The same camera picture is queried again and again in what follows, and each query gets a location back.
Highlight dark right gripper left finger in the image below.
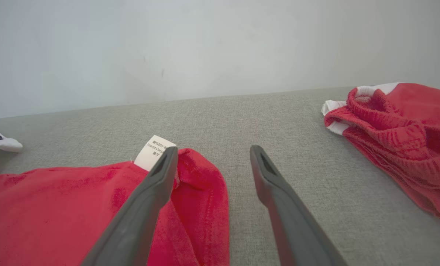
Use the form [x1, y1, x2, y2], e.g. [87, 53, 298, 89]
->
[80, 147, 179, 266]

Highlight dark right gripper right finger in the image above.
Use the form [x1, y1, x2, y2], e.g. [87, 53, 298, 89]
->
[250, 145, 348, 266]

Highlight red and white shirt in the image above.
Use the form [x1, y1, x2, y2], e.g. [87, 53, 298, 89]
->
[0, 129, 230, 266]

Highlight red shorts with white trim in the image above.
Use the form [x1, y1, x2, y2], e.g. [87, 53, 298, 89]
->
[322, 82, 440, 222]

